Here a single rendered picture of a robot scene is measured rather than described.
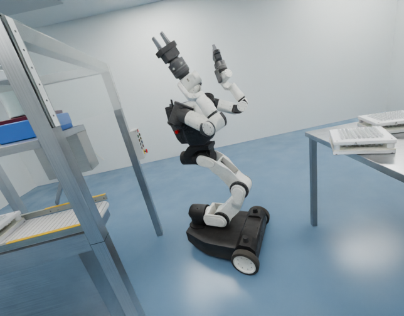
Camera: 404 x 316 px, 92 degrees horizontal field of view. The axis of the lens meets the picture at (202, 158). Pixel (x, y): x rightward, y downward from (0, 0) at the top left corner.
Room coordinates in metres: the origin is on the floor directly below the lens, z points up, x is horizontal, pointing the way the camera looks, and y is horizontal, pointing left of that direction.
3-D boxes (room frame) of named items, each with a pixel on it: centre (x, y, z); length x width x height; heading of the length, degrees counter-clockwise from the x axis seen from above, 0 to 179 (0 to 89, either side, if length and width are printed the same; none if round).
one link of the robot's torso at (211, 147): (1.47, 0.03, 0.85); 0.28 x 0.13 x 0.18; 60
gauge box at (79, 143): (1.02, 0.68, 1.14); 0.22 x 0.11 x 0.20; 94
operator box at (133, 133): (1.77, 0.54, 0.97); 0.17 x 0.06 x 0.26; 4
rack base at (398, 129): (1.15, -1.19, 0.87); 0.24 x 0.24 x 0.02; 71
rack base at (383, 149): (0.98, -0.85, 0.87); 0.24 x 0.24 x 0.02; 60
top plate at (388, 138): (0.98, -0.85, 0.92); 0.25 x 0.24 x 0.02; 150
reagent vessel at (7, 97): (0.93, 0.70, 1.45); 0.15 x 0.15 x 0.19
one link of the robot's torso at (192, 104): (1.46, 0.01, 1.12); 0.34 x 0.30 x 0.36; 150
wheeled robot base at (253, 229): (1.42, -0.06, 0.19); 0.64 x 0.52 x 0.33; 60
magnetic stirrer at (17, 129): (0.94, 0.70, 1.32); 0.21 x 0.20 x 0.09; 4
